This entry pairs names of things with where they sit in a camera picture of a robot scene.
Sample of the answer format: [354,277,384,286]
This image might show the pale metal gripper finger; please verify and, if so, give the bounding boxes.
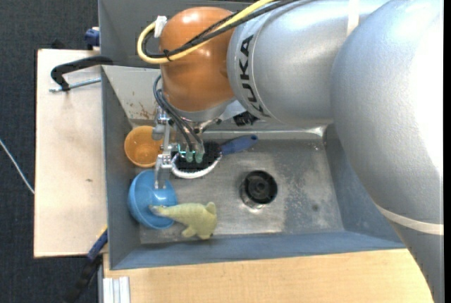
[153,154,163,190]
[161,152,173,190]

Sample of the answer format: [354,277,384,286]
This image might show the orange plastic cup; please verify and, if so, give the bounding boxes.
[123,125,165,168]

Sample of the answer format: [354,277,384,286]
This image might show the blue plastic bowl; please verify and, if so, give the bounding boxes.
[127,168,178,230]

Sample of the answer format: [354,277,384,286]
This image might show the yellow-green toy animal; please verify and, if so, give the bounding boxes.
[148,201,218,240]

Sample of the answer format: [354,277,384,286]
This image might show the pale wood board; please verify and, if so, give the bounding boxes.
[33,48,109,259]

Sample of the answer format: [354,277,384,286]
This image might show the black round lid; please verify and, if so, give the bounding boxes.
[240,170,279,213]

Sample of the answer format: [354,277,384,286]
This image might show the blue handled black brush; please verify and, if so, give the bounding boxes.
[170,134,259,180]

